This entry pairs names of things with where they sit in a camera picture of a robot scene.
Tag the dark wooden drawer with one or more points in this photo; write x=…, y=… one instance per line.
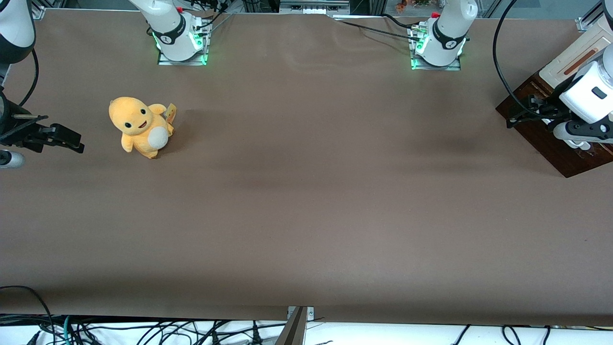
x=541, y=143

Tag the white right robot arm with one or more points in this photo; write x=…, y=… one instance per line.
x=170, y=31

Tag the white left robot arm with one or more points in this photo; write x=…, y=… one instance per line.
x=448, y=33

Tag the cream wooden drawer cabinet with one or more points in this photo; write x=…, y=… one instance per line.
x=574, y=51

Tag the yellow plush toy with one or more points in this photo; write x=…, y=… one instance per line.
x=136, y=120

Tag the yellow plush toy tag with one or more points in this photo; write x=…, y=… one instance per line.
x=171, y=111

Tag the orange figurine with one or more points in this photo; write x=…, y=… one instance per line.
x=400, y=5

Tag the brown table cover sheet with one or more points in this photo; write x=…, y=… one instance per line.
x=306, y=191

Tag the grey electronics box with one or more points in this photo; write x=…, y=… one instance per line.
x=313, y=7

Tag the grey metal beam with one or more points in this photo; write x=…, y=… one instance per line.
x=293, y=330

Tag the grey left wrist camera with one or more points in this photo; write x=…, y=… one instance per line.
x=562, y=130

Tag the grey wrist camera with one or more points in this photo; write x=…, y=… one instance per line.
x=562, y=130
x=10, y=159

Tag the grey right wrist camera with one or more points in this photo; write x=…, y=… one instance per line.
x=10, y=159

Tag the aluminium frame profile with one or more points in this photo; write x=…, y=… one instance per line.
x=588, y=21
x=38, y=12

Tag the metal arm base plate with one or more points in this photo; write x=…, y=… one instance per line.
x=182, y=63
x=436, y=68

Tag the small metal bracket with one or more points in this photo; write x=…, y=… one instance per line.
x=310, y=314

